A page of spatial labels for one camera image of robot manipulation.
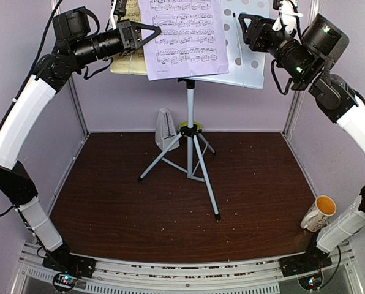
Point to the purple sheet music page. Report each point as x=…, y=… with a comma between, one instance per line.
x=192, y=39

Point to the aluminium corner post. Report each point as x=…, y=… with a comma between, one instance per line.
x=77, y=107
x=298, y=97

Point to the yellow sheet music page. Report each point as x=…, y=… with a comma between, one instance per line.
x=134, y=63

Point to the light blue folding music stand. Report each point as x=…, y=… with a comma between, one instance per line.
x=244, y=69

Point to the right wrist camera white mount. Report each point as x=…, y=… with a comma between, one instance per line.
x=288, y=16

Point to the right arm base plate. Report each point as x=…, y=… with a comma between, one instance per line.
x=304, y=263

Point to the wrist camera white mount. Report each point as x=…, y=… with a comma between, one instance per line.
x=288, y=16
x=117, y=11

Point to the white mug orange inside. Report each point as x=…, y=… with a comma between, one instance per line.
x=319, y=212

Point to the white metronome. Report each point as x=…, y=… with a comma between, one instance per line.
x=165, y=129

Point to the green plastic bowl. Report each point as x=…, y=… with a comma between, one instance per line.
x=188, y=131

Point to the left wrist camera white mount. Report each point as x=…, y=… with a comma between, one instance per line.
x=117, y=11

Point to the left aluminium corner post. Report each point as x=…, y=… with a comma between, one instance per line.
x=77, y=107

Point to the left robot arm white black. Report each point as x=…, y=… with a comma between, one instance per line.
x=76, y=46

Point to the front aluminium frame rail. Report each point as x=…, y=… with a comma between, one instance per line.
x=260, y=275

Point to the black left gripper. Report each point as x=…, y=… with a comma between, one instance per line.
x=129, y=36

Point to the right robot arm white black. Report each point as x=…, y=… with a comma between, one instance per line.
x=308, y=62

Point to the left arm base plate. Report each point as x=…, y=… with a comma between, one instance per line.
x=73, y=264

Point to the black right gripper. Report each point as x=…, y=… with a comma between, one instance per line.
x=259, y=25

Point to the right aluminium corner post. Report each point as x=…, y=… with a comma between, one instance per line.
x=298, y=97

